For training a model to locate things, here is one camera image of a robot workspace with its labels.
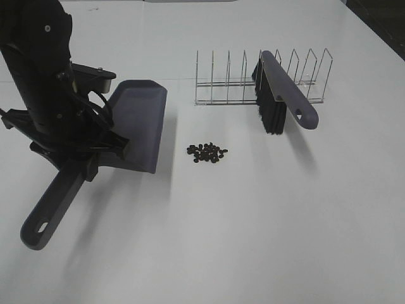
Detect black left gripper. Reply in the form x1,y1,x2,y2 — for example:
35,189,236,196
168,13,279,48
1,60,129,181

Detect grey plastic dustpan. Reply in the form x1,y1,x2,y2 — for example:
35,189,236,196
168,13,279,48
20,80,167,250

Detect pile of coffee beans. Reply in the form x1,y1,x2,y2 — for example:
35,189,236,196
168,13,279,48
186,142,228,163

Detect grey hand brush black bristles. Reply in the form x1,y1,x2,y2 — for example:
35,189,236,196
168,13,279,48
252,51,319,135

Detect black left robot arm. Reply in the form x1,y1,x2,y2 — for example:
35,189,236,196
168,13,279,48
1,1,130,181

